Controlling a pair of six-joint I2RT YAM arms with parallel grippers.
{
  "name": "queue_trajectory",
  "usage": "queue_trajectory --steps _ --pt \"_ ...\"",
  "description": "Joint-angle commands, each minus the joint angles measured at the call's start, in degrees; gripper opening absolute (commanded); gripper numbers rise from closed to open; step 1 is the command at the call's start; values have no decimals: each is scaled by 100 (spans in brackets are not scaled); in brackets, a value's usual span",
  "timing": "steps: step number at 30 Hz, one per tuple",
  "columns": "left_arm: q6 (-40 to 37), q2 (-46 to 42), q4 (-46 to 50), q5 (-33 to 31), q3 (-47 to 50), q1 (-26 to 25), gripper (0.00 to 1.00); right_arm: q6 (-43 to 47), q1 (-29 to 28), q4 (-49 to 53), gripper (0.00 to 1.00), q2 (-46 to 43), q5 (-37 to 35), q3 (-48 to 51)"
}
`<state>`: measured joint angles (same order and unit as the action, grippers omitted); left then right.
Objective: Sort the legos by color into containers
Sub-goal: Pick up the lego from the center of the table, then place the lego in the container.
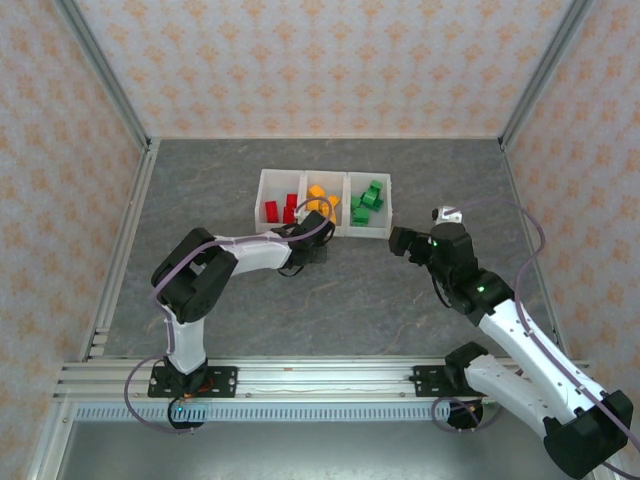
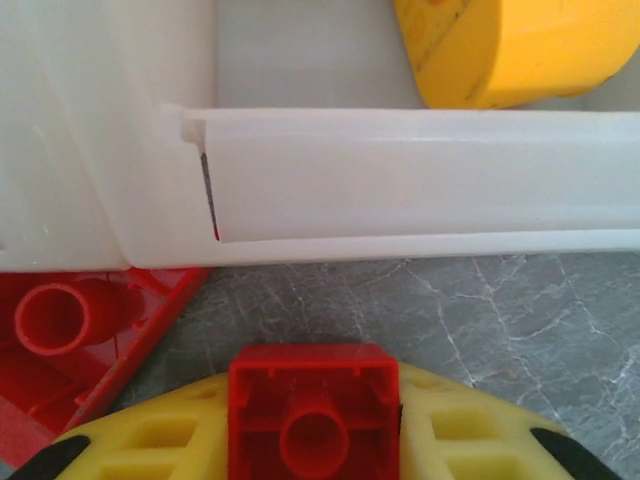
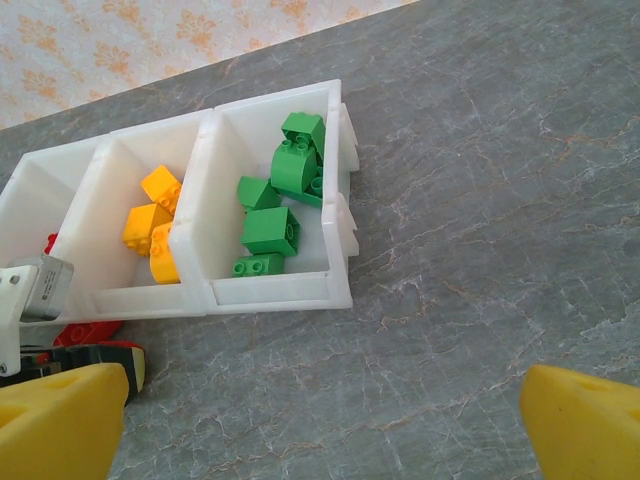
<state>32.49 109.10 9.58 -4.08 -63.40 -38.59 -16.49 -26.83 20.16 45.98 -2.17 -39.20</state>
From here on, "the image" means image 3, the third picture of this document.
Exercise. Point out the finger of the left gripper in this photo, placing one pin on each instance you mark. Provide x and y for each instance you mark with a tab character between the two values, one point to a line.
100	356

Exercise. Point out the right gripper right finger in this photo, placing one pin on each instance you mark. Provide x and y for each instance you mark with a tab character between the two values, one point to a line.
585	430

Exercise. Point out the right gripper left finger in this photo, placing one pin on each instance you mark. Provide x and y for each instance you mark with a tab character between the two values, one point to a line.
55	425

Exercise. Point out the large red lego brick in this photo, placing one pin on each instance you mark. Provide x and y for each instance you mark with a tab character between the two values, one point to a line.
85	332

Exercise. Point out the yellow lego brick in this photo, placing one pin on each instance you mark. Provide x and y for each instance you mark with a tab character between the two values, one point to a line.
161	186
162	257
142	225

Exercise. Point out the small green lego brick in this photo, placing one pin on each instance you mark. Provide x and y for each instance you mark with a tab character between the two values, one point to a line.
257	265

